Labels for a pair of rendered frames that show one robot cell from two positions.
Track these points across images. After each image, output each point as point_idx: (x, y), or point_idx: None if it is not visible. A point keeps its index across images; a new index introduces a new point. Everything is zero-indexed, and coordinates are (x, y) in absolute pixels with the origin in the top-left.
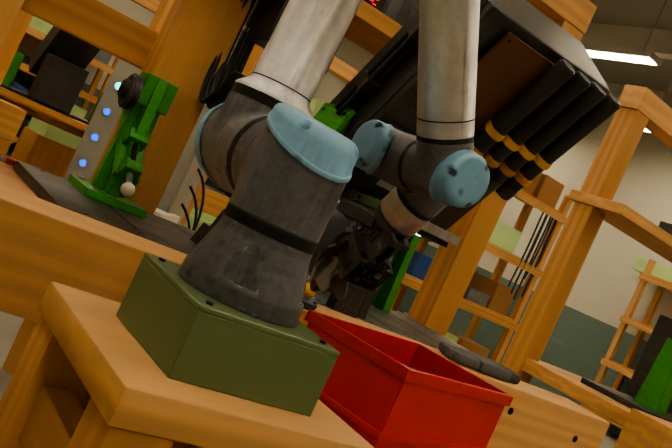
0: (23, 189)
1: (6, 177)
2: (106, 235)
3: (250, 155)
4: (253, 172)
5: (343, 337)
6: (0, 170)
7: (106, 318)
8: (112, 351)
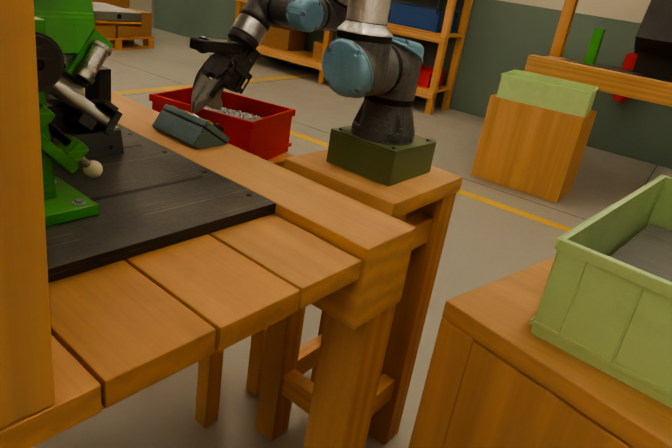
0: (194, 245)
1: (159, 265)
2: (307, 180)
3: (412, 75)
4: (416, 81)
5: (270, 120)
6: (113, 281)
7: (402, 187)
8: (439, 181)
